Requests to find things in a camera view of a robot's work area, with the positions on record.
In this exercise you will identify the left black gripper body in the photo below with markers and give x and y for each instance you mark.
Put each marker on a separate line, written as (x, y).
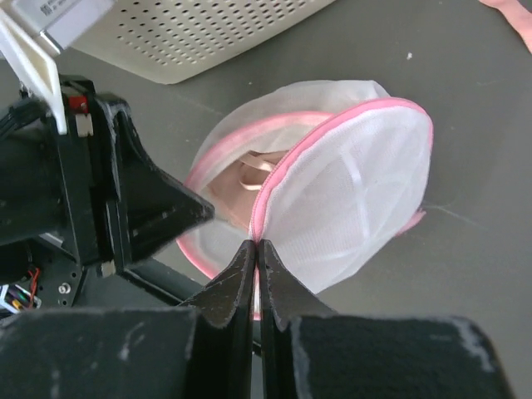
(60, 199)

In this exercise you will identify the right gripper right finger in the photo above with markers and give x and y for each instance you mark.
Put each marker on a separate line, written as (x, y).
(310, 351)

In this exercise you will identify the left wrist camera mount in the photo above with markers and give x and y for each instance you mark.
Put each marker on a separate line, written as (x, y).
(34, 32)

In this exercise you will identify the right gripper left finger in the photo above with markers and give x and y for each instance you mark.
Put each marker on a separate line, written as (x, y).
(200, 349)

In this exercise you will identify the pink bra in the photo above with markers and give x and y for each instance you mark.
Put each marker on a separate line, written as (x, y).
(235, 189)

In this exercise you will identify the white pink-trimmed mesh laundry bag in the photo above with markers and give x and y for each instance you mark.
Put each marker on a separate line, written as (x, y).
(353, 178)

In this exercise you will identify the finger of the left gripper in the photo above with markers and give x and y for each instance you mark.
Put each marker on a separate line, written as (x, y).
(145, 208)

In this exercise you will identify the patterned flat laundry bag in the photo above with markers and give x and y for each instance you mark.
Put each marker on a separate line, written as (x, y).
(516, 15)

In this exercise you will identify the cream plastic laundry basket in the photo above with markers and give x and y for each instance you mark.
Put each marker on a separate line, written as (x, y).
(170, 41)

